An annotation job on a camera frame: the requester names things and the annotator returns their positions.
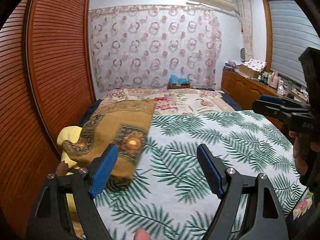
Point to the person's left hand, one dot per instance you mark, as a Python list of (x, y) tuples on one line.
[(143, 235)]

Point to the row of toiletry bottles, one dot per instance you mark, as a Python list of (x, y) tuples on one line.
[(264, 78)]

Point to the small black round object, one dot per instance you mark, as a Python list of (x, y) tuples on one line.
[(291, 96)]

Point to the circle print sheer curtain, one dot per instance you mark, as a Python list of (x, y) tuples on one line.
[(150, 50)]

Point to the lilac tissue pack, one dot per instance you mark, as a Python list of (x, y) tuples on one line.
[(281, 90)]

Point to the palm leaf print sheet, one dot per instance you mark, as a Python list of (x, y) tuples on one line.
[(200, 130)]

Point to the cardboard box by bed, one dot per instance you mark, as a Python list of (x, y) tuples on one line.
[(178, 86)]

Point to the wooden window frame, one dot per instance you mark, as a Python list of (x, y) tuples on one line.
[(267, 30)]

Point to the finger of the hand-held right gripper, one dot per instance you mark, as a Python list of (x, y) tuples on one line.
[(270, 112), (272, 99)]

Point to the pink thermos jug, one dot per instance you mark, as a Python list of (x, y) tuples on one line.
[(274, 80)]

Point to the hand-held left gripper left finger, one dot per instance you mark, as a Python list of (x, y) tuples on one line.
[(103, 172)]

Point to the navy bed sheet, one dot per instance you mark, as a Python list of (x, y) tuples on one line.
[(232, 102)]

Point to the wooden sideboard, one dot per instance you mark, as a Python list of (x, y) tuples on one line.
[(240, 87)]

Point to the white floral cloth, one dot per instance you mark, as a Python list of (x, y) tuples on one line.
[(255, 63)]

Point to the small round fan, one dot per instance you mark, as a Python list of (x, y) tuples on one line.
[(243, 55)]

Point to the tied floral window curtain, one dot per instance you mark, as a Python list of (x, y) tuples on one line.
[(246, 25)]

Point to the person's right hand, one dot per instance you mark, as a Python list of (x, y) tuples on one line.
[(297, 155)]

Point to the grey window blind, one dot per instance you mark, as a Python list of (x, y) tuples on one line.
[(290, 35)]

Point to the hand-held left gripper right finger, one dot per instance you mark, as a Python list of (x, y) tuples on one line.
[(210, 172)]

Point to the brown patterned shirt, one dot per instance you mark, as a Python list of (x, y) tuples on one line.
[(112, 120)]

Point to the cardboard box on sideboard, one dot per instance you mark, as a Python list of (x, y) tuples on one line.
[(247, 72)]

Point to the wooden louvred wardrobe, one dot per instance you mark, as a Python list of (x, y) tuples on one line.
[(57, 55)]

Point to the lilac bag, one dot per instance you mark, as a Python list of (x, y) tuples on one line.
[(231, 65)]

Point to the pale yellow garment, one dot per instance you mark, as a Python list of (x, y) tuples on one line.
[(68, 136)]

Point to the floral blanket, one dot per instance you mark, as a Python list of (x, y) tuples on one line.
[(180, 100)]

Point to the crumpled blue cloth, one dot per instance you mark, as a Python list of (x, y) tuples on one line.
[(178, 78)]

